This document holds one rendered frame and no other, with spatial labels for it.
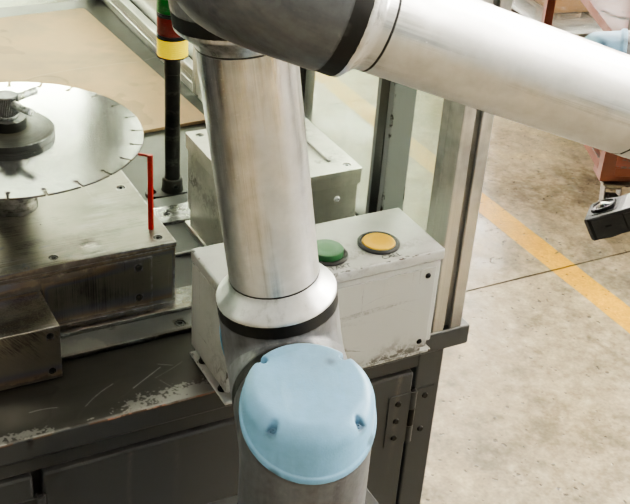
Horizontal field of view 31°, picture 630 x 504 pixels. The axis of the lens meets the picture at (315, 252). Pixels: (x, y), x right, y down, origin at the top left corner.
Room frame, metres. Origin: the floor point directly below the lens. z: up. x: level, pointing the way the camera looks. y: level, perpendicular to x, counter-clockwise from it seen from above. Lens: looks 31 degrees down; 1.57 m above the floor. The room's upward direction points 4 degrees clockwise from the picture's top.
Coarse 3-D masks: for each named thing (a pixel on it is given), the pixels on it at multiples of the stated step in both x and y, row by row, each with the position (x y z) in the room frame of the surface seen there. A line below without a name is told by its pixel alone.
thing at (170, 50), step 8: (160, 40) 1.50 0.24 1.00; (168, 40) 1.49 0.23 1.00; (176, 40) 1.50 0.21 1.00; (184, 40) 1.50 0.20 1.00; (160, 48) 1.50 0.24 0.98; (168, 48) 1.49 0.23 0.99; (176, 48) 1.50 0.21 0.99; (184, 48) 1.50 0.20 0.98; (160, 56) 1.50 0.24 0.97; (168, 56) 1.49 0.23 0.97; (176, 56) 1.50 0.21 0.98; (184, 56) 1.50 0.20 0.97
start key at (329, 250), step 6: (318, 240) 1.13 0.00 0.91; (324, 240) 1.13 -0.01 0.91; (330, 240) 1.14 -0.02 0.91; (318, 246) 1.12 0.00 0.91; (324, 246) 1.12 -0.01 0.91; (330, 246) 1.12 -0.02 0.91; (336, 246) 1.12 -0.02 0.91; (342, 246) 1.12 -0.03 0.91; (318, 252) 1.11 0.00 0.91; (324, 252) 1.11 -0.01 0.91; (330, 252) 1.11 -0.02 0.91; (336, 252) 1.11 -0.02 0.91; (342, 252) 1.11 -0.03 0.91; (318, 258) 1.10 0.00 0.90; (324, 258) 1.10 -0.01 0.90; (330, 258) 1.10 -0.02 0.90; (336, 258) 1.10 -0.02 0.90
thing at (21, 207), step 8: (8, 200) 1.23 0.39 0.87; (16, 200) 1.23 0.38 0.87; (24, 200) 1.24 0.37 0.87; (32, 200) 1.25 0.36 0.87; (0, 208) 1.23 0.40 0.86; (8, 208) 1.23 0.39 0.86; (16, 208) 1.23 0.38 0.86; (24, 208) 1.24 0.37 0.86; (32, 208) 1.25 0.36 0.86; (8, 216) 1.23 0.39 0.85; (16, 216) 1.23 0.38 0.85
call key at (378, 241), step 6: (372, 234) 1.17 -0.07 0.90; (378, 234) 1.17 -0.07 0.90; (384, 234) 1.17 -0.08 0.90; (366, 240) 1.15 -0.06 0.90; (372, 240) 1.15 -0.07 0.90; (378, 240) 1.15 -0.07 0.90; (384, 240) 1.16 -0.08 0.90; (390, 240) 1.16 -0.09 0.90; (366, 246) 1.14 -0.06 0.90; (372, 246) 1.14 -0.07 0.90; (378, 246) 1.14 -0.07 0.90; (384, 246) 1.14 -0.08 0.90; (390, 246) 1.14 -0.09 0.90
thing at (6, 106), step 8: (32, 88) 1.29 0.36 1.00; (0, 96) 1.25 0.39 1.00; (8, 96) 1.26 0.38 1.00; (16, 96) 1.26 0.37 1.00; (24, 96) 1.28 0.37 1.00; (0, 104) 1.25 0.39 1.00; (8, 104) 1.25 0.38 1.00; (16, 104) 1.25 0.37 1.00; (0, 112) 1.25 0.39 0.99; (8, 112) 1.25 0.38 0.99; (16, 112) 1.26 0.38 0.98; (24, 112) 1.23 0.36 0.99; (32, 112) 1.23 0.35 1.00; (8, 120) 1.25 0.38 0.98
